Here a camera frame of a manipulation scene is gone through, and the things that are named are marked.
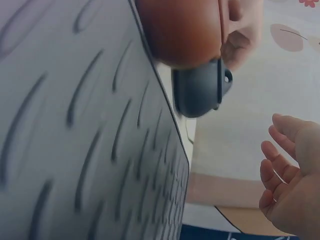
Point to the person's right thumb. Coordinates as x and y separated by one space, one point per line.
292 127

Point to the person's right hand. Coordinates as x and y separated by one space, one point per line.
297 190

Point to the grey ridged mat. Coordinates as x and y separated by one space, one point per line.
82 125

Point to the person's left fingers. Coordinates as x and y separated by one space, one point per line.
240 47

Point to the person's left hand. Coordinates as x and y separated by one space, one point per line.
246 27

